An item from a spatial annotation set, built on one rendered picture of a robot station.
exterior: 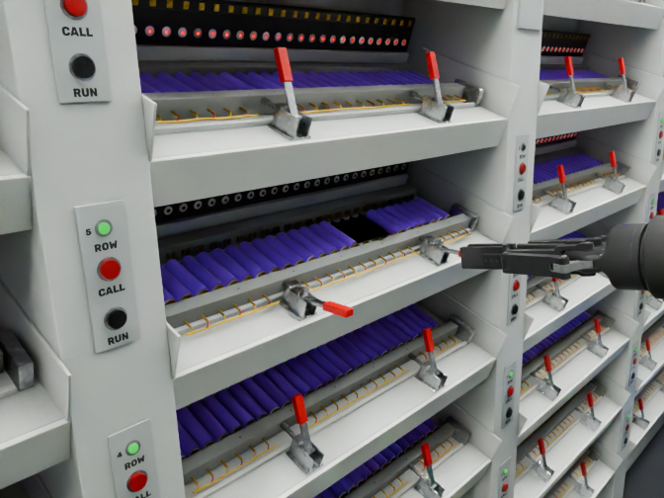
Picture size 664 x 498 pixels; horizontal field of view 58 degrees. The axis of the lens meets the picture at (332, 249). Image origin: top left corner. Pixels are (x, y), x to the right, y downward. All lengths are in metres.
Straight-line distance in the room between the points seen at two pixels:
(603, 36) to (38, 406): 1.46
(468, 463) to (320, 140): 0.69
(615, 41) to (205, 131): 1.23
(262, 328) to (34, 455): 0.25
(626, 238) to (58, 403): 0.58
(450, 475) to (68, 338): 0.75
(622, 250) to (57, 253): 0.56
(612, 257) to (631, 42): 0.98
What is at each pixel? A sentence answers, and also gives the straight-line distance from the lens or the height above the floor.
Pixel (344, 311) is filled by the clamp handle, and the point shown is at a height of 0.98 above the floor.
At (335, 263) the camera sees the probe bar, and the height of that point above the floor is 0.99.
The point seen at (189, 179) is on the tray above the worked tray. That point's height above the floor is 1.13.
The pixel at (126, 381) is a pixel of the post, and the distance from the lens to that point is 0.56.
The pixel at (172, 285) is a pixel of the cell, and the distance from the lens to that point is 0.67.
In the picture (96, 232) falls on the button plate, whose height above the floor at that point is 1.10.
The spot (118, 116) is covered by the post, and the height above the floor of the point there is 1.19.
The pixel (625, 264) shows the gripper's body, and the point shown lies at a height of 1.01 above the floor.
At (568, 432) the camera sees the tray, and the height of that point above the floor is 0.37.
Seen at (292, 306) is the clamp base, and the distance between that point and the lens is 0.68.
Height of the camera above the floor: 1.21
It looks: 15 degrees down
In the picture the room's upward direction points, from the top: 2 degrees counter-clockwise
